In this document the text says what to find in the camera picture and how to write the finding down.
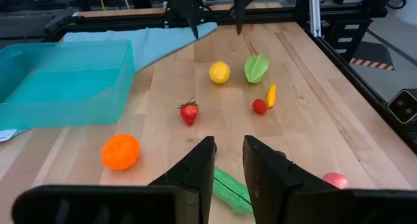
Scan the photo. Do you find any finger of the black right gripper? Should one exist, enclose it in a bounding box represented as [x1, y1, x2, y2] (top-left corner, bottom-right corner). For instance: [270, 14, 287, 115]
[234, 0, 261, 35]
[171, 0, 205, 40]

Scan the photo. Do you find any red toy raspberry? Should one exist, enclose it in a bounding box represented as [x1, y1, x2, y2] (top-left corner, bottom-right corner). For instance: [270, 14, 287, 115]
[252, 98, 268, 115]

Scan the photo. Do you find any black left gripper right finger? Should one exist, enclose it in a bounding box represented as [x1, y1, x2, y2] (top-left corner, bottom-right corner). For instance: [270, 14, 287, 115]
[242, 135, 354, 224]

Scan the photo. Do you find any black table-level camera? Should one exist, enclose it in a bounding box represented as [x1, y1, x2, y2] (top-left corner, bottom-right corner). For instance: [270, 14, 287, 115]
[386, 89, 417, 124]

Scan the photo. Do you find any pink toy peach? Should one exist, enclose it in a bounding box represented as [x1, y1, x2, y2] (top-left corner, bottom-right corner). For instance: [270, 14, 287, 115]
[322, 172, 349, 189]

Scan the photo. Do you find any black hazard-striped floor mat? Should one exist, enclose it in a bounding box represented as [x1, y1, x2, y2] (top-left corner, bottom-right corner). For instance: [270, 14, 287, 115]
[349, 40, 395, 71]

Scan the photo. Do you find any white aluminium extrusion post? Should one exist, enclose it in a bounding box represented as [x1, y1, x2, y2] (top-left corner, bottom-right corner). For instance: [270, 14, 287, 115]
[308, 0, 323, 38]

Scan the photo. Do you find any red toy strawberry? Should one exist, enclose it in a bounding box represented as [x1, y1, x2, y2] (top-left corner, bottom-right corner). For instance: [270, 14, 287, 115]
[177, 97, 200, 127]

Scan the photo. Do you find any black drawer cabinet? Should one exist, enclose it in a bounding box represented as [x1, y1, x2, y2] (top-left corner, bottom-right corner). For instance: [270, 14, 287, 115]
[322, 18, 374, 64]

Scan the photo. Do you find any orange ridged toy tangerine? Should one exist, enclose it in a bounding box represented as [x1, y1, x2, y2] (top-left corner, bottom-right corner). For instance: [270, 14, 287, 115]
[101, 133, 141, 171]

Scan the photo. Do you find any white cloth label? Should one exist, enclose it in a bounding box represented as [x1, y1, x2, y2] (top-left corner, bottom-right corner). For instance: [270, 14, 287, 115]
[0, 129, 18, 143]

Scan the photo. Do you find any small yellow-orange pepper toy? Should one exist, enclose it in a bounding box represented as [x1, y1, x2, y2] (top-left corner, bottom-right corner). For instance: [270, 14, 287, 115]
[266, 84, 277, 109]

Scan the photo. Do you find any light blue cloth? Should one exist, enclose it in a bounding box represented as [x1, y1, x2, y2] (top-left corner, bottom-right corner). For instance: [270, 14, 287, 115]
[0, 21, 218, 143]

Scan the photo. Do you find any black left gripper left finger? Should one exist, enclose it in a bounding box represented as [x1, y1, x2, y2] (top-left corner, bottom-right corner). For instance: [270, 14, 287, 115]
[148, 135, 216, 224]

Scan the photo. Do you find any green toy cucumber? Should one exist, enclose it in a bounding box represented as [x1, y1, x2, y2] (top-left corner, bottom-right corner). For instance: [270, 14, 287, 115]
[213, 166, 254, 215]

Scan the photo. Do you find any teal translucent plastic container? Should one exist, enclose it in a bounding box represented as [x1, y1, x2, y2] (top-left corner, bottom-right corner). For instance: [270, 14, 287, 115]
[0, 40, 136, 131]

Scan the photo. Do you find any yellow toy lemon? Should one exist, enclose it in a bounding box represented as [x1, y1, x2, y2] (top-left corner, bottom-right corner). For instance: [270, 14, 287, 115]
[208, 61, 231, 85]

